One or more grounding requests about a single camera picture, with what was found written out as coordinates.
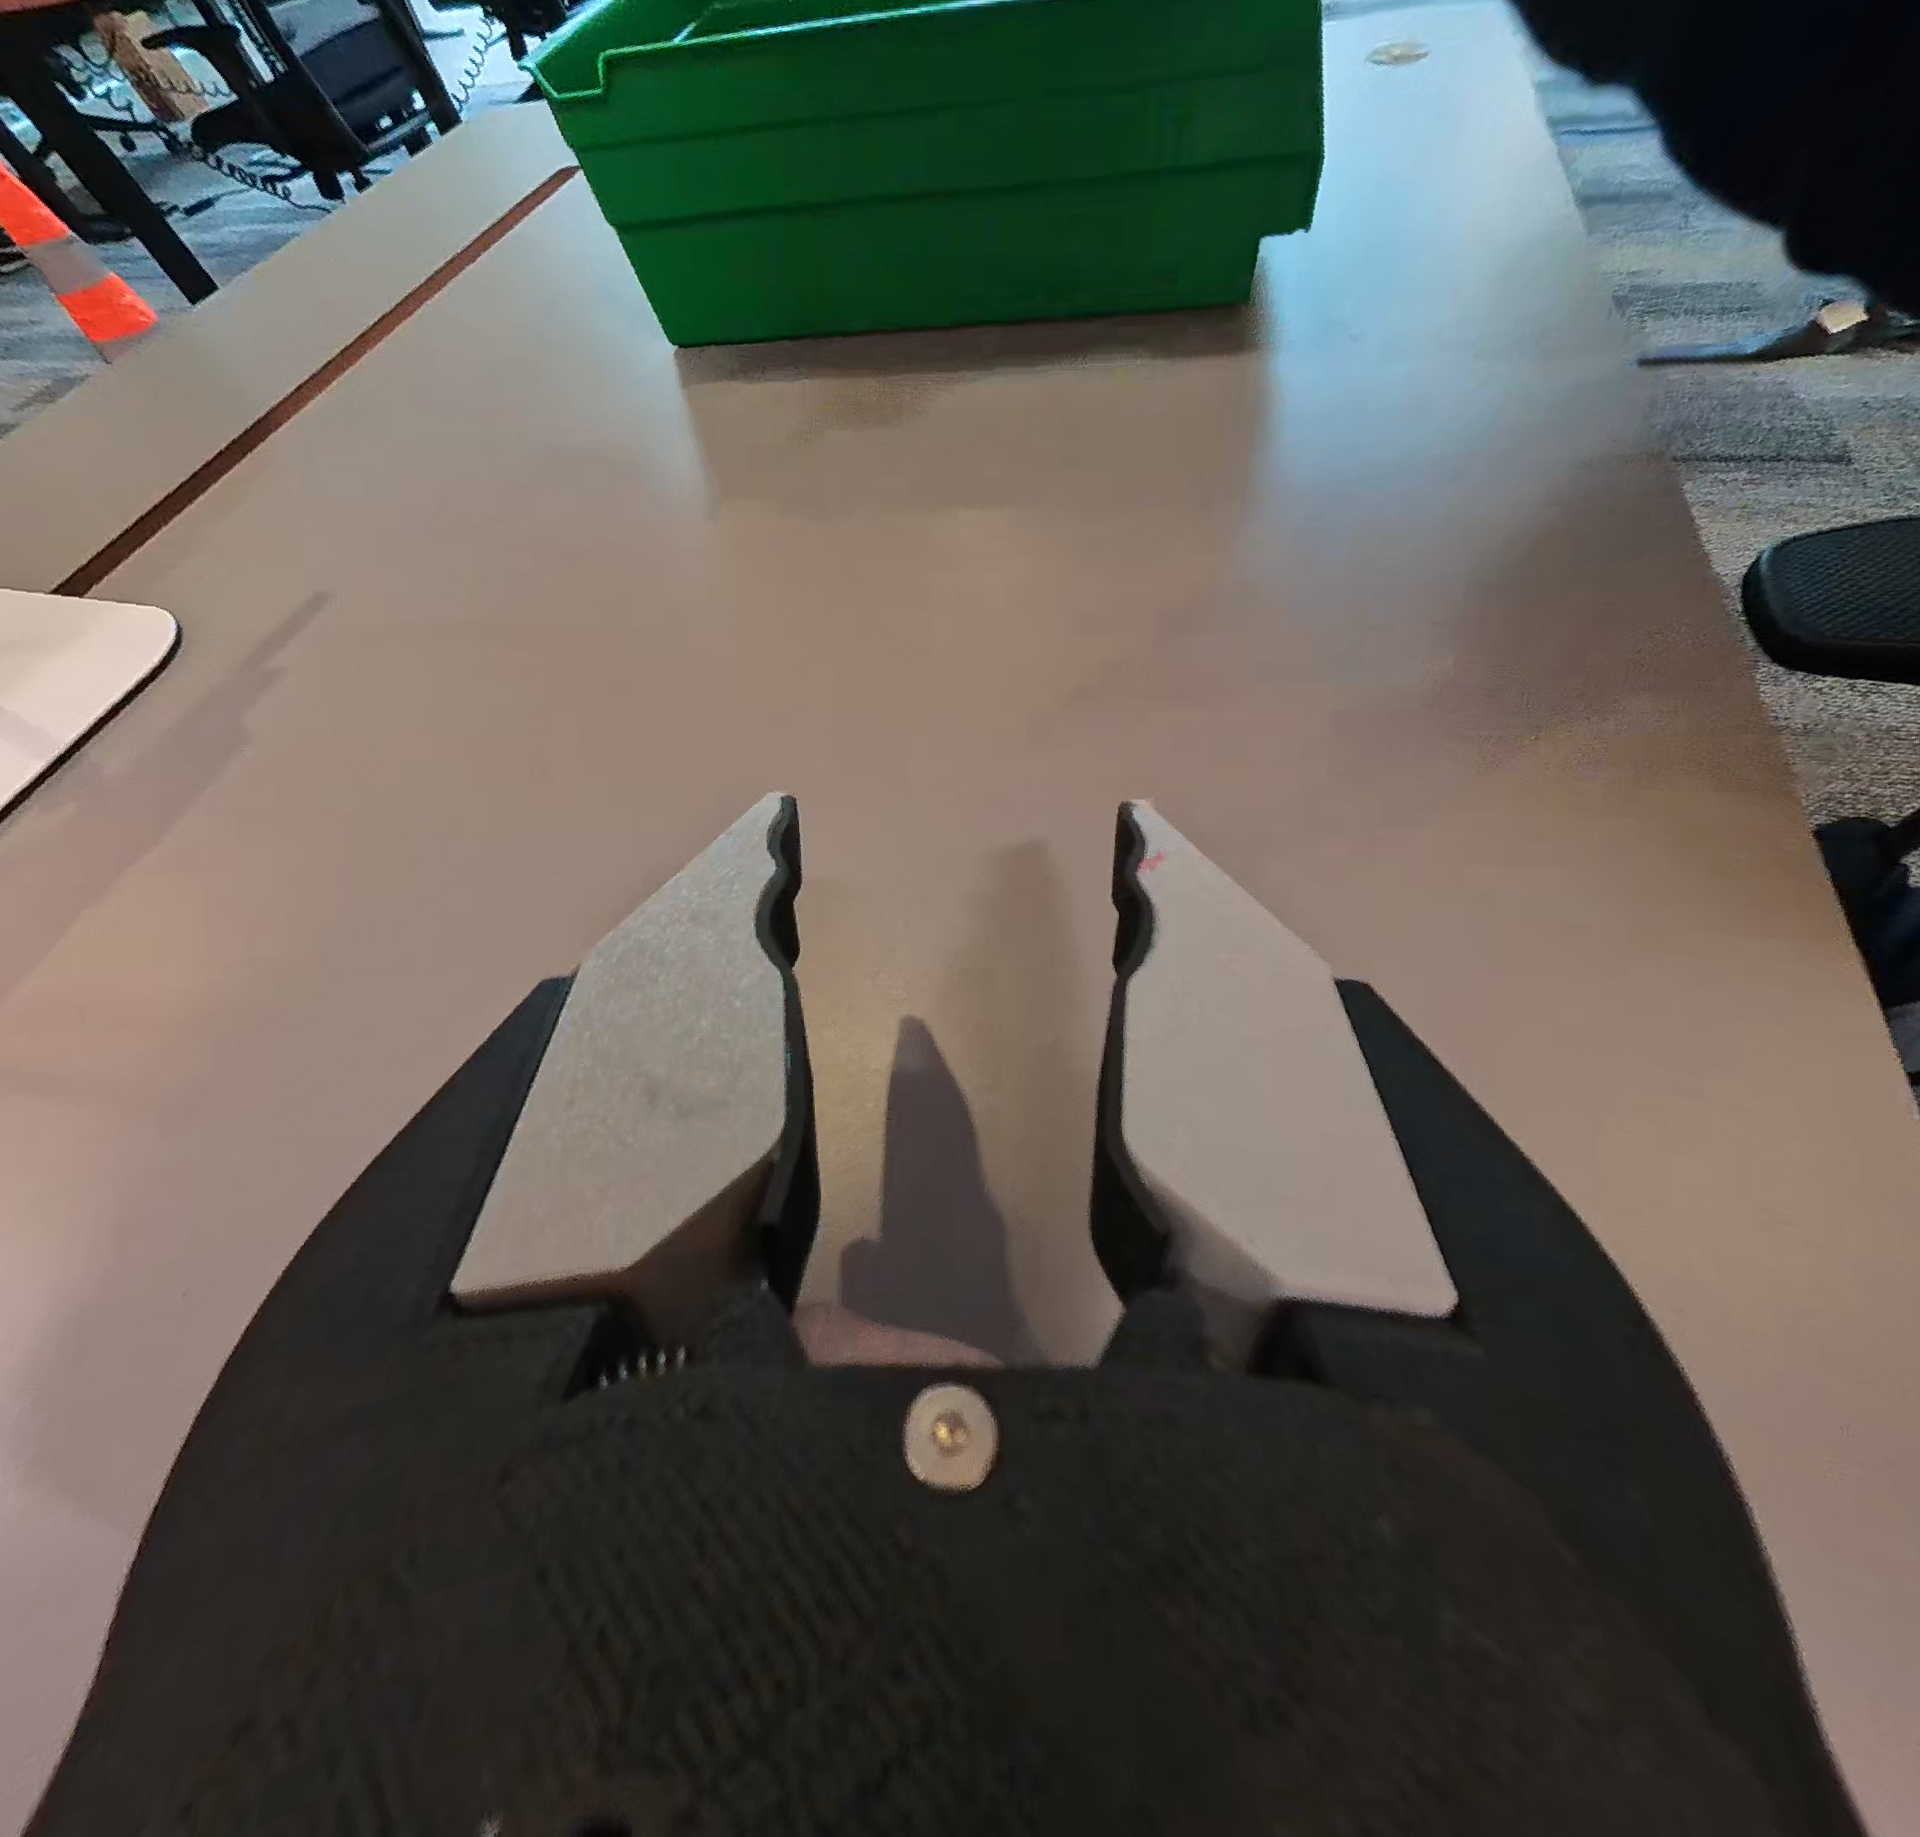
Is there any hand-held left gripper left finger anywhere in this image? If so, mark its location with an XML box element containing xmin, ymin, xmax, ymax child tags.
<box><xmin>449</xmin><ymin>794</ymin><xmax>823</xmax><ymax>1313</ymax></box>

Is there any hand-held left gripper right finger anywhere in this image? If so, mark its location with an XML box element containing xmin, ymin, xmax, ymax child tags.
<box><xmin>1090</xmin><ymin>802</ymin><xmax>1461</xmax><ymax>1363</ymax></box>

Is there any green plastic bin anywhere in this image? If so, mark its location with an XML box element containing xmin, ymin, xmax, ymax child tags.
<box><xmin>520</xmin><ymin>0</ymin><xmax>1325</xmax><ymax>347</ymax></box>

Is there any instruction sheet on stand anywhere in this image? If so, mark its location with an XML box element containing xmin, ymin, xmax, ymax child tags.
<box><xmin>0</xmin><ymin>589</ymin><xmax>181</xmax><ymax>820</ymax></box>

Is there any office chair base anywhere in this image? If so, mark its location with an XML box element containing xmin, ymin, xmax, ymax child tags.
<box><xmin>1637</xmin><ymin>301</ymin><xmax>1920</xmax><ymax>371</ymax></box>

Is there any orange striped traffic cone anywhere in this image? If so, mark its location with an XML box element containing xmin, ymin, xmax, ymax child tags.
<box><xmin>0</xmin><ymin>166</ymin><xmax>160</xmax><ymax>351</ymax></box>

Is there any cardboard box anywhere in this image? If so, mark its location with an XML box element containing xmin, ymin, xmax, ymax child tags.
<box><xmin>93</xmin><ymin>14</ymin><xmax>204</xmax><ymax>123</ymax></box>

